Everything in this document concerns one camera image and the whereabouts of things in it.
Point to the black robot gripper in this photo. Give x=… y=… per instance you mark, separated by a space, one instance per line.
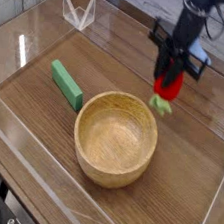
x=179 y=47

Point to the red plush strawberry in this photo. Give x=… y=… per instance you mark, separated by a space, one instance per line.
x=162 y=97

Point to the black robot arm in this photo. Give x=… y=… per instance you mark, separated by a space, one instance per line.
x=204 y=7

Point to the clear acrylic tray walls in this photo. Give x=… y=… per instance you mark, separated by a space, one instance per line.
x=103 y=49

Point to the wooden bowl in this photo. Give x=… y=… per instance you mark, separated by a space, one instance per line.
x=115 y=138

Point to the green rectangular block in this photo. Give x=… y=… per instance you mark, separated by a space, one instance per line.
x=67 y=85

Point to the black metal table frame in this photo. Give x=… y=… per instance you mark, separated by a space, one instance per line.
x=2 y=209

